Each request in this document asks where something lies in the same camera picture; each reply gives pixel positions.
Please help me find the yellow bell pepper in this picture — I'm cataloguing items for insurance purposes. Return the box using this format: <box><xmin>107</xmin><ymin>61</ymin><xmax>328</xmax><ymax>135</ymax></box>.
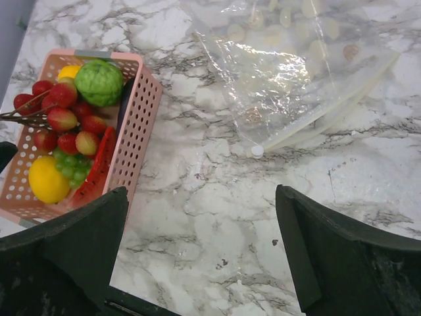
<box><xmin>57</xmin><ymin>65</ymin><xmax>82</xmax><ymax>81</ymax></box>

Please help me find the clear zip top bag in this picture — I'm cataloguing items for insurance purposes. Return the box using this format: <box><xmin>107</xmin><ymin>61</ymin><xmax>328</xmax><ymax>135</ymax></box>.
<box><xmin>182</xmin><ymin>1</ymin><xmax>399</xmax><ymax>159</ymax></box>

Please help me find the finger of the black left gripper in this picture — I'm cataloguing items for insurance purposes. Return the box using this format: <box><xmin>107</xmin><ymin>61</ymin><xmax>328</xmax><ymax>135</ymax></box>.
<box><xmin>0</xmin><ymin>141</ymin><xmax>18</xmax><ymax>172</ymax></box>

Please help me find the red watermelon slice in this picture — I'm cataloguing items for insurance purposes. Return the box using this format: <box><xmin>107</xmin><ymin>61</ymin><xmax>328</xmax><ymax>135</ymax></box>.
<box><xmin>67</xmin><ymin>126</ymin><xmax>116</xmax><ymax>211</ymax></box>

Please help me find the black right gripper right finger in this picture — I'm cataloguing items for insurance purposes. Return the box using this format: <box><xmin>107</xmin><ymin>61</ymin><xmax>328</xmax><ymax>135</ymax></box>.
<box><xmin>276</xmin><ymin>185</ymin><xmax>420</xmax><ymax>315</ymax></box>

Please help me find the red strawberry bunch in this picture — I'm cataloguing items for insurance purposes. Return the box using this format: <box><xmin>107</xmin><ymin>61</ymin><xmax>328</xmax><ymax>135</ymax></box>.
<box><xmin>1</xmin><ymin>77</ymin><xmax>107</xmax><ymax>159</ymax></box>

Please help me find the green grape bunch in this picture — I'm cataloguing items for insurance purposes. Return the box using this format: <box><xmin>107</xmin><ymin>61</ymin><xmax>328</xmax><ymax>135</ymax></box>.
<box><xmin>53</xmin><ymin>148</ymin><xmax>93</xmax><ymax>190</ymax></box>

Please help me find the dark purple eggplant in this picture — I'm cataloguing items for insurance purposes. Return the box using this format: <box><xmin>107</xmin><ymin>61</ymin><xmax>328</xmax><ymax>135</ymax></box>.
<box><xmin>116</xmin><ymin>78</ymin><xmax>135</xmax><ymax>135</ymax></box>

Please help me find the green custard apple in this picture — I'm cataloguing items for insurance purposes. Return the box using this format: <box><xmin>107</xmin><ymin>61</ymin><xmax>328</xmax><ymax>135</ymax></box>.
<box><xmin>74</xmin><ymin>59</ymin><xmax>124</xmax><ymax>107</ymax></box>

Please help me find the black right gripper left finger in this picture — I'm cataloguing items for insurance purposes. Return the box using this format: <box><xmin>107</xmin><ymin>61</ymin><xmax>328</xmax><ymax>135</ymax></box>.
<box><xmin>1</xmin><ymin>187</ymin><xmax>128</xmax><ymax>311</ymax></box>

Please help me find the yellow lemon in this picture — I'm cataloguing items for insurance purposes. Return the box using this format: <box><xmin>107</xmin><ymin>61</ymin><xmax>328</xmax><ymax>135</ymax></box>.
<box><xmin>28</xmin><ymin>155</ymin><xmax>70</xmax><ymax>204</ymax></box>

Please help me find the pink perforated plastic basket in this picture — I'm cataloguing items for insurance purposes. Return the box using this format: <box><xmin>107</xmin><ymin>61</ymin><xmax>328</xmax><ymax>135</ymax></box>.
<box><xmin>1</xmin><ymin>49</ymin><xmax>162</xmax><ymax>228</ymax></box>

